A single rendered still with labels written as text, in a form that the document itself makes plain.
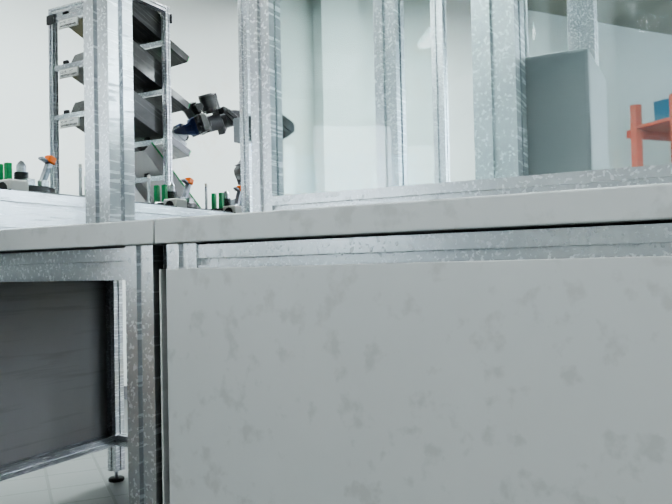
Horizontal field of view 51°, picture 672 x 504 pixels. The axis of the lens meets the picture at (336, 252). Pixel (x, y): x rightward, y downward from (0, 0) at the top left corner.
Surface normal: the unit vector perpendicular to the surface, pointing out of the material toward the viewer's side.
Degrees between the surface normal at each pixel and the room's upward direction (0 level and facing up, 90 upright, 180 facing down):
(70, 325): 90
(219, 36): 90
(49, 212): 90
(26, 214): 90
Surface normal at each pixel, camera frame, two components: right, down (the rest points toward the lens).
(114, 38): 0.88, -0.04
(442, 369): -0.47, -0.01
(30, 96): 0.43, -0.04
